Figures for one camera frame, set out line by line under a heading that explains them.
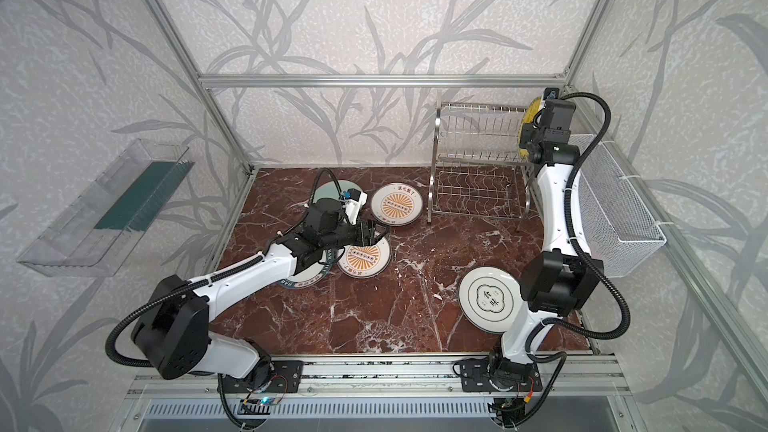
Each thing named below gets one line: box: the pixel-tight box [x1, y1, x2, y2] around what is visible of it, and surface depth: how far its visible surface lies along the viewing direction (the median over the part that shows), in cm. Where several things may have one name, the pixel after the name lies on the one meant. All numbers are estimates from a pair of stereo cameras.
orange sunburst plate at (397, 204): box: [370, 182, 424, 227], surface depth 111 cm
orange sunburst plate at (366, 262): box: [337, 235, 392, 280], surface depth 95 cm
